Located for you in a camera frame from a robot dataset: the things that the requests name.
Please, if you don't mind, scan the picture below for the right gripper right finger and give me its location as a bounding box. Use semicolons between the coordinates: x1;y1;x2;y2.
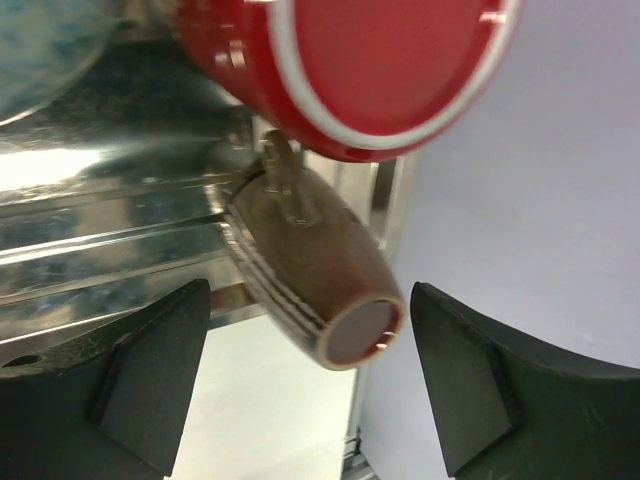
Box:
410;283;639;479

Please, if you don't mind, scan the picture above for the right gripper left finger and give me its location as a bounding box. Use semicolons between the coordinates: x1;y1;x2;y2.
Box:
1;279;211;479

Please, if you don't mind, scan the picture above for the brown striped small cup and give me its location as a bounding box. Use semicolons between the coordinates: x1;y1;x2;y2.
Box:
219;130;406;371

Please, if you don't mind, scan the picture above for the teal mug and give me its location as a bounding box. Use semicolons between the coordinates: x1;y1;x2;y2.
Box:
1;0;121;125

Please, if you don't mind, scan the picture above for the red mug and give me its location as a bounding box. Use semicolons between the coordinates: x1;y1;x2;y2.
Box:
175;0;523;162

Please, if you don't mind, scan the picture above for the metal tray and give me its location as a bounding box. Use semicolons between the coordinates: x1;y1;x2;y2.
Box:
0;19;416;346

